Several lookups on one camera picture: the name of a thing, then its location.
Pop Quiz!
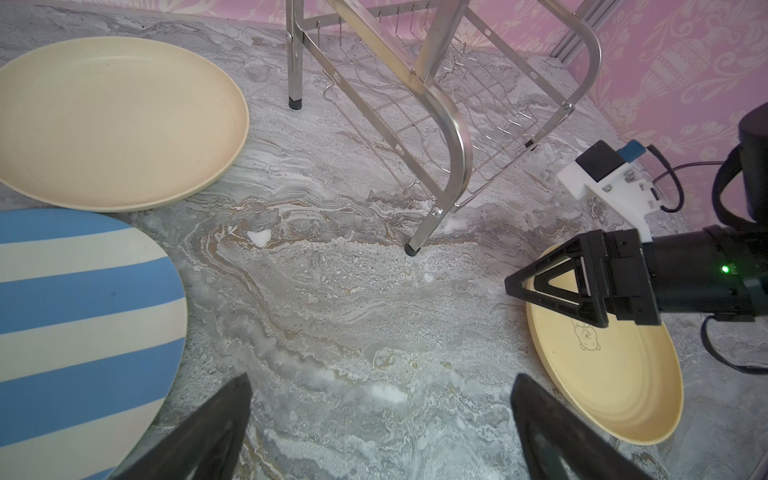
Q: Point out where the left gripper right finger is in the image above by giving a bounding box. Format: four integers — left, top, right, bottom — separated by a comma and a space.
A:
510, 373, 649, 479

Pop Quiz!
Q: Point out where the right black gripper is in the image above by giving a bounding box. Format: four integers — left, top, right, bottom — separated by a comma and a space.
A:
504, 229, 661, 328

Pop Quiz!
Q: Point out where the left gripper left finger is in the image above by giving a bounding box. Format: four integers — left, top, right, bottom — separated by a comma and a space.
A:
117, 373, 252, 479

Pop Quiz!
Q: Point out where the yellow plate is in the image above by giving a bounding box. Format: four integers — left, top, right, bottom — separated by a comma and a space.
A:
525, 242, 685, 446

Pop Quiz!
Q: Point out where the chrome wire dish rack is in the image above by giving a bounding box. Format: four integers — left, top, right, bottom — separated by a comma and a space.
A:
285, 1, 602, 256

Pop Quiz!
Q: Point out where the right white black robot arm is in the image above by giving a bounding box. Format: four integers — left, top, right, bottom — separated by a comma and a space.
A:
505, 105, 767, 328

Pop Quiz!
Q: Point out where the blue striped plate rear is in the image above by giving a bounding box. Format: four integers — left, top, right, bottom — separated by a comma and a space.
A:
1, 208, 188, 479

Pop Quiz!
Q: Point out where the cream plate back left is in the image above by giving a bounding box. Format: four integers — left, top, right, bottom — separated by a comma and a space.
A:
1, 37, 250, 212

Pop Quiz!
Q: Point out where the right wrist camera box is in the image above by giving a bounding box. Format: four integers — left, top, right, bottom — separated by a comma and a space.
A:
557, 140, 661, 243

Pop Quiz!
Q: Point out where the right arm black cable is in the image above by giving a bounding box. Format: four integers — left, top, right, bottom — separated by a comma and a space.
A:
644, 143, 768, 377

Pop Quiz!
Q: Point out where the right aluminium corner post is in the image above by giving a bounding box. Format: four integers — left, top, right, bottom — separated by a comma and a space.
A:
549, 0, 622, 65

